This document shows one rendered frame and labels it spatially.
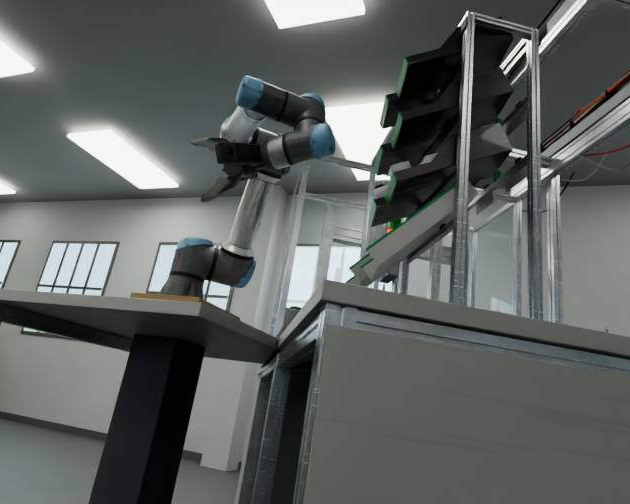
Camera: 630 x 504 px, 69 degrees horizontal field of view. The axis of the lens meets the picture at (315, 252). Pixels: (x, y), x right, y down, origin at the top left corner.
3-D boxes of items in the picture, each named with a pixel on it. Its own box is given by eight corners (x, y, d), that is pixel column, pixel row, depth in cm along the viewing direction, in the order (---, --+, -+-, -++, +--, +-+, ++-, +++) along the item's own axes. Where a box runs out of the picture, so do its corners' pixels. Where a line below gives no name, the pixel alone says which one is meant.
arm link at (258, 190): (203, 273, 164) (252, 124, 153) (244, 283, 169) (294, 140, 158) (204, 285, 153) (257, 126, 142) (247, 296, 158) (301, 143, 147)
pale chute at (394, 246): (379, 265, 95) (365, 248, 96) (372, 282, 107) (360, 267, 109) (479, 191, 100) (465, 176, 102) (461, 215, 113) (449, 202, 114)
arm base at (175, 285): (147, 296, 144) (155, 267, 148) (169, 308, 158) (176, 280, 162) (191, 302, 141) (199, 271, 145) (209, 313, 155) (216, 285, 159)
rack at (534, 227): (448, 332, 86) (465, 6, 112) (387, 351, 121) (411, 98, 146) (551, 351, 89) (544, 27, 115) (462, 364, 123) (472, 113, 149)
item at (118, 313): (-32, 297, 118) (-28, 286, 119) (177, 353, 196) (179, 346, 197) (198, 316, 92) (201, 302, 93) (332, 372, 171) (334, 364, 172)
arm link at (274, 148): (285, 163, 106) (279, 128, 106) (267, 167, 107) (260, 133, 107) (295, 168, 113) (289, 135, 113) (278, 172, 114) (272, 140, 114)
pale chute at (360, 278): (360, 282, 109) (348, 267, 110) (355, 295, 122) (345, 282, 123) (448, 216, 115) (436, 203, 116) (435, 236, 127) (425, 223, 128)
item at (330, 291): (320, 299, 63) (323, 278, 64) (259, 367, 204) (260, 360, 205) (1122, 446, 79) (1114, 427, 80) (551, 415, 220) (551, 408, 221)
